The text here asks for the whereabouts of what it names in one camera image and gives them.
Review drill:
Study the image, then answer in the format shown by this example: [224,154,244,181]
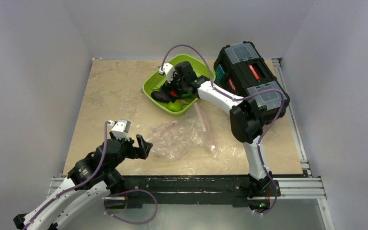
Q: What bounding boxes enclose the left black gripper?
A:
[105,131,152,173]

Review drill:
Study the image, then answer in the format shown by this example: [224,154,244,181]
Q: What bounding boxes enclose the green fake bean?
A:
[179,93,195,99]

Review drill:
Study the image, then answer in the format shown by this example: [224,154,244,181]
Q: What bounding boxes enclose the red fake tomato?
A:
[169,91,179,98]

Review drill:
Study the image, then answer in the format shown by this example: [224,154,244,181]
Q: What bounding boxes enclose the green fake fruit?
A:
[167,100,184,112]

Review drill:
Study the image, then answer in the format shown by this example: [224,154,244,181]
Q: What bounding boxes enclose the purple fake eggplant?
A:
[150,91,171,103]

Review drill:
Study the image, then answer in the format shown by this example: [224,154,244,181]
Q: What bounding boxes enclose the clear zip top bag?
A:
[149,103,216,160]

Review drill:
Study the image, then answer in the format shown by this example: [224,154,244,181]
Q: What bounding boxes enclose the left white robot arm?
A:
[13,135,153,230]

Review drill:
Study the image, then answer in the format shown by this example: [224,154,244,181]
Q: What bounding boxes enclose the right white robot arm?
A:
[159,61,273,198]

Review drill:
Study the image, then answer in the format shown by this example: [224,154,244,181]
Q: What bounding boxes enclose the green plastic tray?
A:
[142,54,210,116]

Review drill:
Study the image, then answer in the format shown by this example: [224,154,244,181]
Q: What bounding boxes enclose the black Delixi toolbox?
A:
[213,41,290,118]

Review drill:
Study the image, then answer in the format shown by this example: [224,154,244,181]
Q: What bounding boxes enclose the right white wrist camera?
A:
[158,63,175,83]

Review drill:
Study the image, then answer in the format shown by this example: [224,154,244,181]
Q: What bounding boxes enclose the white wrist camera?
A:
[108,119,131,141]
[158,63,175,83]

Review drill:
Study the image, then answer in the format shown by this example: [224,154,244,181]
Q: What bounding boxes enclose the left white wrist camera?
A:
[108,119,131,141]

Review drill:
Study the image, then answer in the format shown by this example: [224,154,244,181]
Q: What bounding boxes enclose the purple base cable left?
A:
[103,189,158,225]

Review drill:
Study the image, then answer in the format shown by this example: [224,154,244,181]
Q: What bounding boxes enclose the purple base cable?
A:
[252,184,280,217]
[103,189,158,225]

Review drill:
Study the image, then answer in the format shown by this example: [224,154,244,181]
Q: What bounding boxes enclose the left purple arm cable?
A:
[20,121,112,230]

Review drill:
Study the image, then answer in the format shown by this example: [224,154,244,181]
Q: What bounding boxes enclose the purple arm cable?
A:
[161,44,287,191]
[20,121,112,230]

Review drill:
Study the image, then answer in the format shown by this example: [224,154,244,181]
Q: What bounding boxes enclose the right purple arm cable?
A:
[161,44,287,191]

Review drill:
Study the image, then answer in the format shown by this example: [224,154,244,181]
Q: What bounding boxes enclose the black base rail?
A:
[111,175,281,212]

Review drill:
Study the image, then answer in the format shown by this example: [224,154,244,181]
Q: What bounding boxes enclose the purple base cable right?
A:
[252,184,280,217]

